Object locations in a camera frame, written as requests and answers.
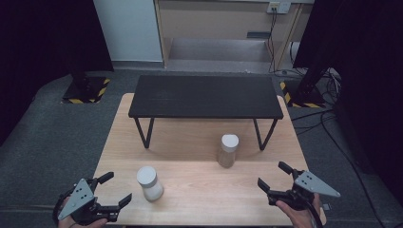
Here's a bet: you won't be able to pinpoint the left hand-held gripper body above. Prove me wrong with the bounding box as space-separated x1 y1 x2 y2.
52 178 120 226

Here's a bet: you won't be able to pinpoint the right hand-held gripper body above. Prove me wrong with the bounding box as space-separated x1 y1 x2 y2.
267 169 341 212

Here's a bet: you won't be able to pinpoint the clear jar with white powder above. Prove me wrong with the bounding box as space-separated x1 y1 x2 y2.
136 165 164 202

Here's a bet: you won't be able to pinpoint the clear jar with brown powder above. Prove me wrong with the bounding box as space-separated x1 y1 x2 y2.
217 133 240 169

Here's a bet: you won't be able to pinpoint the black shelf with metal legs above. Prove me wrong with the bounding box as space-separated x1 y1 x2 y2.
127 74 284 151

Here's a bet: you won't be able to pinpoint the person's left hand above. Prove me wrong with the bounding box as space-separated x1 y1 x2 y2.
56 197 108 228

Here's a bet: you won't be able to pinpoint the person's right hand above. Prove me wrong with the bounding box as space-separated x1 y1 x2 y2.
275 193 327 228

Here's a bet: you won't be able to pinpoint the black stand with striped base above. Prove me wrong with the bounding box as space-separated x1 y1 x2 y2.
61 63 112 105
279 65 331 109

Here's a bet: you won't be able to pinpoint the dark curtain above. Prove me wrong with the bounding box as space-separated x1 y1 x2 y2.
293 0 403 203
0 0 114 146

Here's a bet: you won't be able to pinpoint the white panel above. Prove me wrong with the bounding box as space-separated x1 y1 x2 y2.
93 0 163 63

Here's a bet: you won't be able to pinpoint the wooden cabinet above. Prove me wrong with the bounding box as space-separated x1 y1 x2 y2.
154 0 316 73

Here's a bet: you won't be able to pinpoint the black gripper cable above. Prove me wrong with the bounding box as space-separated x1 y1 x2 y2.
303 202 324 228

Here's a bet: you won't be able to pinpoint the black floor cables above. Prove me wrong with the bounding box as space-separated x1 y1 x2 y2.
278 67 386 228

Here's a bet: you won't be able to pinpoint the black cables from socket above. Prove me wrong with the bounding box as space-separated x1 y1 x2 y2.
266 10 279 74

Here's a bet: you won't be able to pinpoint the white wall socket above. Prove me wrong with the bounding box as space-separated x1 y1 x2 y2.
266 1 292 14

